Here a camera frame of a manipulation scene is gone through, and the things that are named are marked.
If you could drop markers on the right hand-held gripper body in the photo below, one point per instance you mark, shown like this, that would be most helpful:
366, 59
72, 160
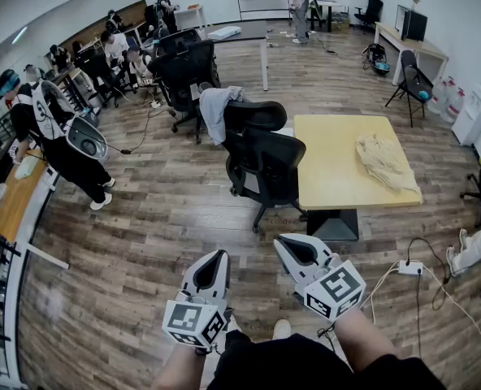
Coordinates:
334, 291

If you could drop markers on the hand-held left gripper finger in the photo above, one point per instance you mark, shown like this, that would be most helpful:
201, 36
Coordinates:
226, 274
189, 276

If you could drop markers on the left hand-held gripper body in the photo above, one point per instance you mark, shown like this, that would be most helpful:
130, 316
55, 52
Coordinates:
191, 319

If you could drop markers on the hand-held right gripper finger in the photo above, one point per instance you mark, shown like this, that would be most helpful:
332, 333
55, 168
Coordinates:
321, 248
293, 270

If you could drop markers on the black mesh office chair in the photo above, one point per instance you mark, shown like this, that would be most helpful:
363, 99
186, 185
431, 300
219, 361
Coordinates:
265, 157

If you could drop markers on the grey clothes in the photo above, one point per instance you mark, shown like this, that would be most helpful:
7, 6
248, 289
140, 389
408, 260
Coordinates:
214, 112

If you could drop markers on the person's left forearm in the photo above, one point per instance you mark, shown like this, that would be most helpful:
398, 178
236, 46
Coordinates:
179, 370

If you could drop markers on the person's right forearm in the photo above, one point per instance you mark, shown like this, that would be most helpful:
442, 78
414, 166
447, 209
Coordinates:
362, 339

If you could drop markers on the black folding chair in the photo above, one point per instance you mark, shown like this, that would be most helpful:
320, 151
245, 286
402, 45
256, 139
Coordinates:
411, 71

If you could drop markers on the black office chair with tag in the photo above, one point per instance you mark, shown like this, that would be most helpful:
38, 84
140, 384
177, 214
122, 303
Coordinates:
187, 75

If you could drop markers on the person's left white shoe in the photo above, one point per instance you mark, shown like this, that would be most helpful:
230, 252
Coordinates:
233, 324

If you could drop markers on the person's white shoe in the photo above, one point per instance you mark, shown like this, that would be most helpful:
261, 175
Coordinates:
282, 328
233, 324

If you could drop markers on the person's right white shoe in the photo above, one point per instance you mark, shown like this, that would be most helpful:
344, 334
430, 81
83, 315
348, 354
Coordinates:
282, 328

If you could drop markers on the person's black clothing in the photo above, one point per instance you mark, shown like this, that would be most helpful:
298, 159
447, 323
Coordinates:
285, 368

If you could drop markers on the yellow square table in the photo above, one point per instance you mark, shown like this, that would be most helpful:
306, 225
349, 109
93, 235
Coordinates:
330, 157

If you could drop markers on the beige crumpled cloth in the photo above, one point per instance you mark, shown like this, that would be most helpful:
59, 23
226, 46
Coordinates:
382, 161

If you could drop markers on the grey and white backpack rig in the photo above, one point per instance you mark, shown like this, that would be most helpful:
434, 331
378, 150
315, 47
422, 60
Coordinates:
86, 140

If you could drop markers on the small white power strip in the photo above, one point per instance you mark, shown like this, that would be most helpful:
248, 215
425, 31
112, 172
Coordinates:
155, 104

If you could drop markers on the teal round object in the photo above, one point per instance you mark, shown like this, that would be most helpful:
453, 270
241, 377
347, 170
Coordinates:
424, 95

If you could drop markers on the clear water bottle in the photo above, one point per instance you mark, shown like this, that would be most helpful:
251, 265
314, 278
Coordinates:
437, 98
452, 106

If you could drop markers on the black backpack rig on floor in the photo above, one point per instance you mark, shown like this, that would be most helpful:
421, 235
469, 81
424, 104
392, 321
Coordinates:
376, 61

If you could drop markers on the white pad on desk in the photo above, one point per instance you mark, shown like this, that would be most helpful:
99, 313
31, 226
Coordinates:
24, 169

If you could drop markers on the white water dispenser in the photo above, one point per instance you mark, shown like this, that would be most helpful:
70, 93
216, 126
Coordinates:
476, 112

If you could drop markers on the light wooden desk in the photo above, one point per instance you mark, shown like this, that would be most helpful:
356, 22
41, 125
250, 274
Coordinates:
427, 49

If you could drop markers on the grey table with white legs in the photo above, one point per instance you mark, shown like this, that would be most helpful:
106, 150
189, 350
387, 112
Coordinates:
244, 29

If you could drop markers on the white flat box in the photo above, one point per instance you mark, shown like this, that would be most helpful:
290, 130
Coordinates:
224, 33

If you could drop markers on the black computer case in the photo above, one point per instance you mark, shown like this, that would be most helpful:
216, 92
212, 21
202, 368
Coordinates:
415, 24

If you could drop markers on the desk with black legs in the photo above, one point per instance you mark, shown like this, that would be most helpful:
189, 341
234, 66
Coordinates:
326, 4

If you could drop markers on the white framed monitor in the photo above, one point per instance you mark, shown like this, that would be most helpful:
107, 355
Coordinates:
399, 16

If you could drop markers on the small white table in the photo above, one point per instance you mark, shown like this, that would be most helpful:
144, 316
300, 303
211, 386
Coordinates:
191, 10

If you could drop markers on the brown wooden desk white frame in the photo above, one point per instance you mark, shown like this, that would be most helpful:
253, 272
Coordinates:
15, 205

